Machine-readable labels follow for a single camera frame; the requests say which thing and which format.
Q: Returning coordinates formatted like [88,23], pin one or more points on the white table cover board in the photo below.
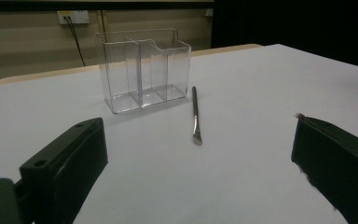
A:
[230,93]

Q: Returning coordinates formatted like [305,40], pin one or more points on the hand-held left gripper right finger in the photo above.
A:
[338,161]

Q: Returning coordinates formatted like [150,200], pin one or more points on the silver ferrule makeup brush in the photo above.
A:
[195,109]

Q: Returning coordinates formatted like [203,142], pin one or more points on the light wooden table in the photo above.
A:
[43,74]

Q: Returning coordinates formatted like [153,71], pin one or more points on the black curtain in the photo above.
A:
[292,25]

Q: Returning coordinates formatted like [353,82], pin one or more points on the black horizontal metal bar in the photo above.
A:
[105,6]

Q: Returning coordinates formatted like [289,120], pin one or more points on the clear acrylic divided organizer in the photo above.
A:
[121,77]

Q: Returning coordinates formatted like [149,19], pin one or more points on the white wall socket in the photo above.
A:
[77,17]

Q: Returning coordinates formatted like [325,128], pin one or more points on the small white wall box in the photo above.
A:
[209,12]

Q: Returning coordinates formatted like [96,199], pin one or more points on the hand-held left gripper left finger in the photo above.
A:
[65,161]

